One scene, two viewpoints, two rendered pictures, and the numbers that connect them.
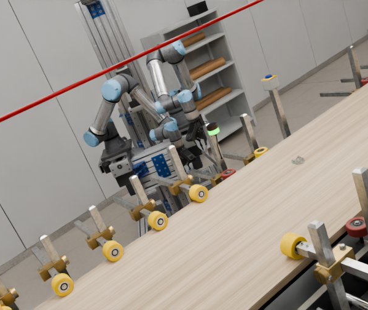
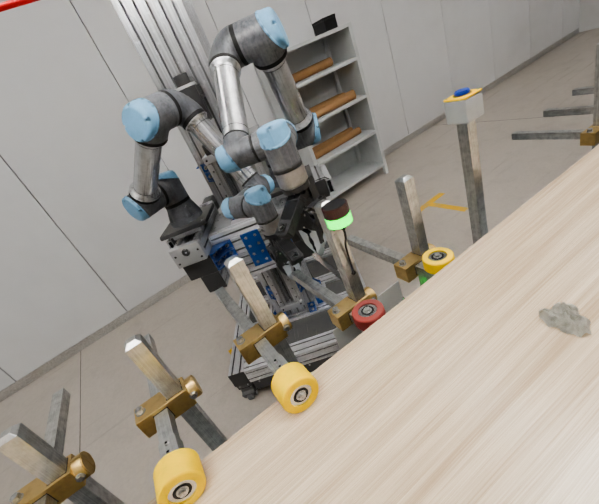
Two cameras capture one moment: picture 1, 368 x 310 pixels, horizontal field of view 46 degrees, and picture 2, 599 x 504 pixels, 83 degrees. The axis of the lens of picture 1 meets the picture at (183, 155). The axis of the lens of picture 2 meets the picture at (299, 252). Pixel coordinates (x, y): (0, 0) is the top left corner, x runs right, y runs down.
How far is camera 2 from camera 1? 1.54 m
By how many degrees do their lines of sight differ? 11
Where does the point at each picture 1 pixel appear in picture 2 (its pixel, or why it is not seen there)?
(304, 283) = not seen: outside the picture
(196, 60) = (321, 94)
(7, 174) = (94, 230)
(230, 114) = (357, 159)
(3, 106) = (79, 147)
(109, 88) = (133, 116)
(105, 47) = (156, 45)
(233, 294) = not seen: outside the picture
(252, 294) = not seen: outside the picture
